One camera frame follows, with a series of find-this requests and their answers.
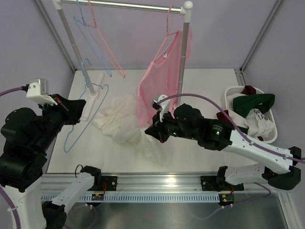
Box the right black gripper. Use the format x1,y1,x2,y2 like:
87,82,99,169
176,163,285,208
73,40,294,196
146,108,199,143

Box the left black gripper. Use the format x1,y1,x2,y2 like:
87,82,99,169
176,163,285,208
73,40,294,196
33,93,87,153

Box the cream white t shirt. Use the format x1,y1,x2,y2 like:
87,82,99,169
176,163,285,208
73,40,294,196
92,95,173,167

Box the light blue hanger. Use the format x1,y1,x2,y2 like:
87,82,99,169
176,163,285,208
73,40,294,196
73,0,112,77
63,58,110,154

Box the green and white t shirt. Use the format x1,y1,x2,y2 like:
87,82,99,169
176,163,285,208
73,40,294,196
227,93,275,139

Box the pink hanger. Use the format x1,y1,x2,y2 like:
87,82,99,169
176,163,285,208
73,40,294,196
86,0,126,78
153,5,176,61

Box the dark red t shirt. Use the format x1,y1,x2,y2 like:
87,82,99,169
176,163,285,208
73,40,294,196
224,85,256,128

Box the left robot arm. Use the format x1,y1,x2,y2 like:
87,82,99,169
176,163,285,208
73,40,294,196
0,94,102,229

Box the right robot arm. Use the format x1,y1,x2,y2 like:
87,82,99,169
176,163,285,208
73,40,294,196
145,104,301,191

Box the pink t shirt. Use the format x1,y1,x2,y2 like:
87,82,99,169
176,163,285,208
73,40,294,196
136,30,183,126

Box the silver white clothes rack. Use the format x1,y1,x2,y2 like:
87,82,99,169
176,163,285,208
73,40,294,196
52,0,193,121

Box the white plastic basket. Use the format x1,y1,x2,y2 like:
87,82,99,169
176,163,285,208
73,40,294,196
224,86,278,144

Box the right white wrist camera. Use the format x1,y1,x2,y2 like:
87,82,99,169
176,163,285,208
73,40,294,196
152,94,171,122

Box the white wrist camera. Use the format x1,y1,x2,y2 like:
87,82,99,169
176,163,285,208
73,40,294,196
152,94,171,122
21,78,58,106

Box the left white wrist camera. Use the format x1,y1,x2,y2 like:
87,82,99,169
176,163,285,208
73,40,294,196
21,78,58,106

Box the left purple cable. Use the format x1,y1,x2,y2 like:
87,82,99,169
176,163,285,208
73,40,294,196
0,87,102,229

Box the purple cable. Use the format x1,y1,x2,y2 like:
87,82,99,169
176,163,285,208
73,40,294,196
0,87,102,229
158,94,305,220

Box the aluminium mounting rail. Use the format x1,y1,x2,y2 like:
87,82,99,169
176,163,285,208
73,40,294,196
40,172,290,194

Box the white slotted cable duct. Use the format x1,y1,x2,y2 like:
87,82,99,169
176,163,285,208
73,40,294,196
77,192,220,203

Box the right aluminium frame post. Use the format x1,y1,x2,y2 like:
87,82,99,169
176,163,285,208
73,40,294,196
234,0,285,86

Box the aluminium frame post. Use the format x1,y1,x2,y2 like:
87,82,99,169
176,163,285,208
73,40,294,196
234,0,285,86
32,0,76,73

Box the left aluminium frame post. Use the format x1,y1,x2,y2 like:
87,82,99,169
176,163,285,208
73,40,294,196
32,0,76,73

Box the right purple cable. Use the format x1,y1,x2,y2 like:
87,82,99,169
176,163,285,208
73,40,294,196
158,94,305,220

